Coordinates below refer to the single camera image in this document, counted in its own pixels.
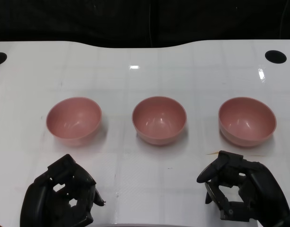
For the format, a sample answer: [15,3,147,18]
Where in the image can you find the black backdrop curtain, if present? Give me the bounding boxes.
[0,0,290,48]

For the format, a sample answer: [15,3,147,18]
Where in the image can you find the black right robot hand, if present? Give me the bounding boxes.
[196,150,290,227]

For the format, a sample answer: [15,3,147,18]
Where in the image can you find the pink plastic bowl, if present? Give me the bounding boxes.
[218,96,277,148]
[132,96,187,146]
[45,96,103,147]

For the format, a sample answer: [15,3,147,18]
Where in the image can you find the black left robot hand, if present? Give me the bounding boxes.
[19,154,106,227]

